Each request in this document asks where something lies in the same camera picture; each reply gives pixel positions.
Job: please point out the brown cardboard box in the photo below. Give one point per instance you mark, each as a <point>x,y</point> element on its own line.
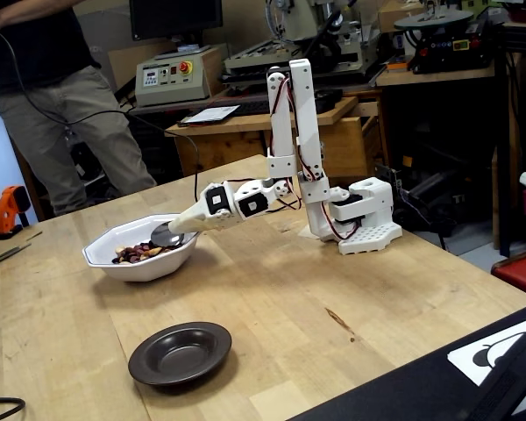
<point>399,17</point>

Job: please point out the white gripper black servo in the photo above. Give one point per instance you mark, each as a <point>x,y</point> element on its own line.
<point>200,215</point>

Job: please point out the black bar clamp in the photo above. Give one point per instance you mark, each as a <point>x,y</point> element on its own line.
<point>434,193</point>

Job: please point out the black flat surface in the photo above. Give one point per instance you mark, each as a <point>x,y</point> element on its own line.
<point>399,390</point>

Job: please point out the bare standing person forearm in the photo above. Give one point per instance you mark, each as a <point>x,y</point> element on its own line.
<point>26,11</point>

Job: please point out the trail mix pile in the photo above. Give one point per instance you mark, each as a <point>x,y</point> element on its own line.
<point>136,254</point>

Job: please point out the black scroll saw machine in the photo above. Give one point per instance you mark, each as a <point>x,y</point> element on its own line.
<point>447,48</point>

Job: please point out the beige masking tape wrap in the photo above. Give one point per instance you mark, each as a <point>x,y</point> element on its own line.
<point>188,223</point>

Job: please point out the wooden side table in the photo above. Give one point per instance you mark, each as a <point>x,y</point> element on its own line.
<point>421,78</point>

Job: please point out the white sheet black frame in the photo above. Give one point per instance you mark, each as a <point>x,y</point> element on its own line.
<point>210,114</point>

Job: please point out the beige milling machine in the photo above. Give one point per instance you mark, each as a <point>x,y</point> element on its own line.
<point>307,22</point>

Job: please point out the dark brown plate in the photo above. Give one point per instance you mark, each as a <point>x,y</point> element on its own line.
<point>179,355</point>

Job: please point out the robot controller circuit board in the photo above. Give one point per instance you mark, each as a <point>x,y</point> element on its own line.
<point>396,182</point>

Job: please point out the beige control box red button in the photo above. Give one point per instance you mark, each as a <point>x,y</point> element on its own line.
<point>175,83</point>

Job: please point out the red cushioned wooden chair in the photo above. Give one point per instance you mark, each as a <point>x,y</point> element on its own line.
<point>521,274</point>

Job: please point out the person black shirt khaki pants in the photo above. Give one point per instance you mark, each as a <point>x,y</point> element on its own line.
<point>70,114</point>

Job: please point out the black desktop tool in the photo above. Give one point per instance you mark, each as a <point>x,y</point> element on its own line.
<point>333,101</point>

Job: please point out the white paper panda print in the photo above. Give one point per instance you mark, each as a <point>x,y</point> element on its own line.
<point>469,359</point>

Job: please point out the white octagonal bowl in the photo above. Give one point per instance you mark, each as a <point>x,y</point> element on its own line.
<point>149,267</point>

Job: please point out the black keyboard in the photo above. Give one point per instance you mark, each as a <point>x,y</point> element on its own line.
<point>250,107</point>

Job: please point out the bent metal spoon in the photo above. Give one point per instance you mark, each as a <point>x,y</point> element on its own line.
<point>166,237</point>

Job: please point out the orange trigger clamp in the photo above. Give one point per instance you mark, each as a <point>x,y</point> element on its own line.
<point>9,206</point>

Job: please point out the small wooden stick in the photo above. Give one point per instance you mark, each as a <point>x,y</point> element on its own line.
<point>34,236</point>

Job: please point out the flat grey metal strip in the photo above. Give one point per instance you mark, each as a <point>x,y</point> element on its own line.
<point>4,256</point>

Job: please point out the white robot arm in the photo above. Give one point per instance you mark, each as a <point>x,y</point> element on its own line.
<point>307,109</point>

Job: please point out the black computer monitor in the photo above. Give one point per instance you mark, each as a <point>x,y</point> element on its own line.
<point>175,17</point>

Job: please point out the wooden workbench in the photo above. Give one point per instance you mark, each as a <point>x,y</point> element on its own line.
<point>228,151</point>

